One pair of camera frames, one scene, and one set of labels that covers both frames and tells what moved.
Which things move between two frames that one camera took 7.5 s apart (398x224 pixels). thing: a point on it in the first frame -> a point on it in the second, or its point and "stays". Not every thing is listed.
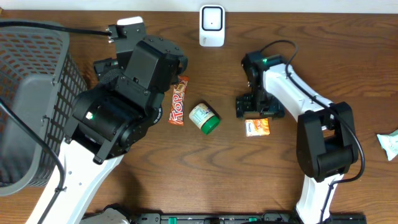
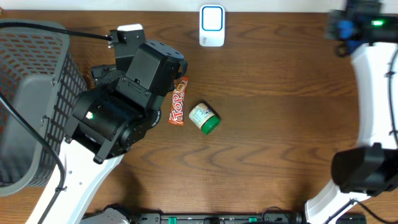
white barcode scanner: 212,25 stays
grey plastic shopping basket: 40,82 stays
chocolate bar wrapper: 176,113 stays
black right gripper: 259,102 -> 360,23
